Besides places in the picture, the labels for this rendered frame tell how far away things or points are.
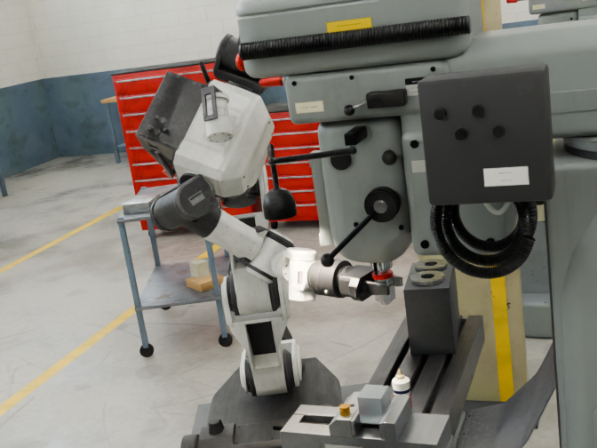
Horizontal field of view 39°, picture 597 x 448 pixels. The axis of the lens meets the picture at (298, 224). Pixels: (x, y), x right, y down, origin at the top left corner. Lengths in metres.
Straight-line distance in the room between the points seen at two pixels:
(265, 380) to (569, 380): 1.33
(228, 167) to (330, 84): 0.56
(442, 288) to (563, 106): 0.76
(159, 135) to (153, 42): 10.09
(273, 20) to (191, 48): 10.34
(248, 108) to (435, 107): 0.91
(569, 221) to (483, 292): 2.13
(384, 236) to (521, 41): 0.47
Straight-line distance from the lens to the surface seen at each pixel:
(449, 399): 2.07
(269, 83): 1.96
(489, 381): 3.90
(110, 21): 12.61
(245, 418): 2.87
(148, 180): 7.40
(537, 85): 1.36
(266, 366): 2.78
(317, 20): 1.67
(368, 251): 1.79
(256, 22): 1.72
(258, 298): 2.60
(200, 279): 5.01
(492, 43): 1.64
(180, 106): 2.25
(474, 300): 3.75
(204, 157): 2.18
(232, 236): 2.21
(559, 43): 1.62
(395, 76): 1.65
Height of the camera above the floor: 1.88
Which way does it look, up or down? 15 degrees down
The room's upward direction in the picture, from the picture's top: 8 degrees counter-clockwise
